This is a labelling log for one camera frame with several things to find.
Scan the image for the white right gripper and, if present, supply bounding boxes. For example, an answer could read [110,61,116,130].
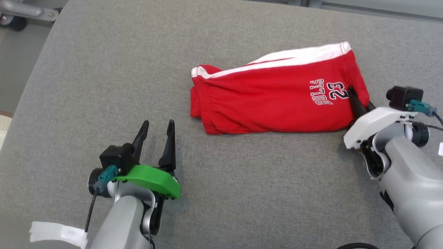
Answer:
[344,86,417,150]

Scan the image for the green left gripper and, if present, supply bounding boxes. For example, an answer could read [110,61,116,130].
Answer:
[116,120,181,200]

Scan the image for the red Bulls 23 shorts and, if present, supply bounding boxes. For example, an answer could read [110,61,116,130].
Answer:
[190,41,371,135]

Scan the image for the white tape strip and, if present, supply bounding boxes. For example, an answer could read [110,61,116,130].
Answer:
[29,221,88,248]

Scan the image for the beige round floor object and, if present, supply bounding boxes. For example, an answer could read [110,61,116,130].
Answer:
[0,111,14,151]

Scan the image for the black teal-plug right camera cable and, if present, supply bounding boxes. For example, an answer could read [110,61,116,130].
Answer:
[408,99,443,127]

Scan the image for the black teal-plug camera cable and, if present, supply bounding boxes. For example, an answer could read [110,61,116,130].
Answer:
[84,165,119,233]
[408,99,443,127]

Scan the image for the black teal-plug left camera cable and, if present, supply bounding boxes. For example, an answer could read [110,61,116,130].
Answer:
[84,165,119,233]

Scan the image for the grey partition bottom rail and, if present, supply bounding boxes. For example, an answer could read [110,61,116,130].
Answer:
[242,0,443,23]

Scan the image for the grey metal bracket left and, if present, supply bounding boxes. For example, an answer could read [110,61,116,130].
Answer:
[0,0,60,31]

